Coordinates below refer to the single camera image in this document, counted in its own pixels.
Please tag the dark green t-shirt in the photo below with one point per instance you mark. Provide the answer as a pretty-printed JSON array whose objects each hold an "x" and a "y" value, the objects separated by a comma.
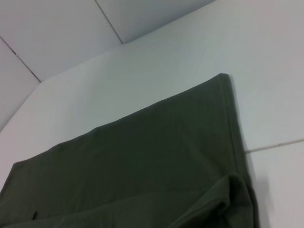
[{"x": 133, "y": 171}]

